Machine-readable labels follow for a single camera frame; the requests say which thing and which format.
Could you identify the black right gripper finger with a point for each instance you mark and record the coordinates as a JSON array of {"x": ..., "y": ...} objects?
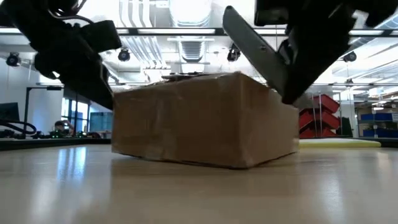
[{"x": 311, "y": 65}]

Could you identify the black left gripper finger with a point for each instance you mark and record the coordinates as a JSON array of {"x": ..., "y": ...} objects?
[{"x": 93, "y": 87}]

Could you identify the grey metal utility knife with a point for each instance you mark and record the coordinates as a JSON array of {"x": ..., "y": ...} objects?
[{"x": 252, "y": 43}]

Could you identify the brown cardboard box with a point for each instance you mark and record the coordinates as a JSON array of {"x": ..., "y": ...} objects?
[{"x": 192, "y": 124}]

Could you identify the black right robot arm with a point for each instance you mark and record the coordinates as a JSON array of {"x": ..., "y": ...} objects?
[{"x": 379, "y": 9}]

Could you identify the person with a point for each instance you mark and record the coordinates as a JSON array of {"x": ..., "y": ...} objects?
[{"x": 62, "y": 127}]

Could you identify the black metal stand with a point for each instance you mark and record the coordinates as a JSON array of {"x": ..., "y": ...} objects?
[{"x": 26, "y": 105}]

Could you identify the black monitor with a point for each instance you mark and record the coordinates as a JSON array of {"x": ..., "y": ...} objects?
[{"x": 9, "y": 112}]

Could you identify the shelf with blue bins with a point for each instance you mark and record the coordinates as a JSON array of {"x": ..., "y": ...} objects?
[{"x": 379, "y": 124}]

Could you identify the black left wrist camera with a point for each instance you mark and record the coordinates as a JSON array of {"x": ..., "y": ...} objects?
[{"x": 102, "y": 35}]

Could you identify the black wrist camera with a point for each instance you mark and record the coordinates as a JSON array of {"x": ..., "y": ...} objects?
[
  {"x": 270, "y": 12},
  {"x": 102, "y": 35}
]

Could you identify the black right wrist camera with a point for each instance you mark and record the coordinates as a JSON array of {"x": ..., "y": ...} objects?
[{"x": 270, "y": 12}]

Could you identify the black overhead camera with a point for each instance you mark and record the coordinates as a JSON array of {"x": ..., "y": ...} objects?
[{"x": 234, "y": 54}]

